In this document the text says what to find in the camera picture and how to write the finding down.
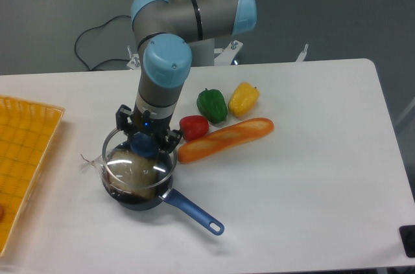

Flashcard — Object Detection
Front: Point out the yellow plastic basket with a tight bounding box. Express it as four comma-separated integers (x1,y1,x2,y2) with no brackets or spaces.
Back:
1,95,65,256

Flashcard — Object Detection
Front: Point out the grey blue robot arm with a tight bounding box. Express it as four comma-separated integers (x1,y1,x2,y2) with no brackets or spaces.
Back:
117,0,257,157

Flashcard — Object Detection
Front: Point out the black corner device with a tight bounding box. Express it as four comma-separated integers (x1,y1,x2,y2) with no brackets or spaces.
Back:
399,225,415,258

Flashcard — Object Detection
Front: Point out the glass pot lid blue knob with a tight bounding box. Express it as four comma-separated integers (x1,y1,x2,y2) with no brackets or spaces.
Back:
101,126,178,189

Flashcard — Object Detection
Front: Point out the bagged bread slice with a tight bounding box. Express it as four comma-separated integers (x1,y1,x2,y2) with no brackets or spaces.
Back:
82,148,160,203

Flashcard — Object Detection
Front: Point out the orange baguette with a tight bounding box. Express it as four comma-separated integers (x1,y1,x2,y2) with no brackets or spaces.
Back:
178,117,274,164

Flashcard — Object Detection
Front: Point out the green bell pepper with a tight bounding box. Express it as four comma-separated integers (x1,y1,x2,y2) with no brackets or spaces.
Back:
196,88,228,124

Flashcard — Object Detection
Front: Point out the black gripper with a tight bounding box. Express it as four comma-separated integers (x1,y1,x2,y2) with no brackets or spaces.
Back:
115,104,182,153

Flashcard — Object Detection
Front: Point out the red bell pepper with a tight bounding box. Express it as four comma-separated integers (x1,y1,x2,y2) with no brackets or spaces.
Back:
179,115,209,141

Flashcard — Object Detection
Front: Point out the dark pot blue handle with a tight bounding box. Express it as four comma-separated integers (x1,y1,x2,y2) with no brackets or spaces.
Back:
102,176,224,236

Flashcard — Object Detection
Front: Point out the yellow bell pepper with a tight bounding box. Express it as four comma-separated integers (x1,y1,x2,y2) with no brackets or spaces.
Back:
228,82,260,117

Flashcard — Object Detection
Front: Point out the black cable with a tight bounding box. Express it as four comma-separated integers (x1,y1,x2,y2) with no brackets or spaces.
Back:
74,15,132,72

